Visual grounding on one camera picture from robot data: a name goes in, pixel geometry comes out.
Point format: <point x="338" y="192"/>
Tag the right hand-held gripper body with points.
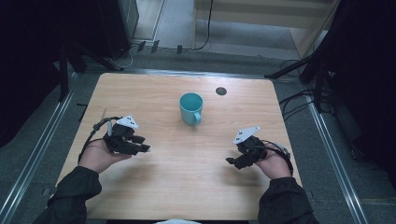
<point x="253" y="147"/>

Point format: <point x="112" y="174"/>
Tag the person's right hand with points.
<point x="275" y="165"/>

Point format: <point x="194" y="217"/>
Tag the black round table grommet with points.
<point x="221" y="91"/>

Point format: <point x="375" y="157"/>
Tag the light wooden furniture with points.
<point x="258" y="21"/>

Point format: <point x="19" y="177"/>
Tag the white cloth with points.
<point x="177" y="221"/>

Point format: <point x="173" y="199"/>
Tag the black metal stand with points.
<point x="63" y="74"/>

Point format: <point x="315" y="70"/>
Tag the black frame stand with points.
<point x="314" y="68"/>

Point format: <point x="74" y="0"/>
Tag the black plug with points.
<point x="179" y="49"/>
<point x="141" y="46"/>
<point x="155" y="46"/>

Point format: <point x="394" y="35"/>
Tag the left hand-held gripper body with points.
<point x="122" y="137"/>

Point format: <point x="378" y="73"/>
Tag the person's left hand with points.
<point x="96" y="155"/>

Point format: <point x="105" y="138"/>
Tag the black cabinet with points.
<point x="120" y="25"/>

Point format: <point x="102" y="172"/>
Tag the metal floor rail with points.
<point x="336" y="165"/>
<point x="34" y="155"/>

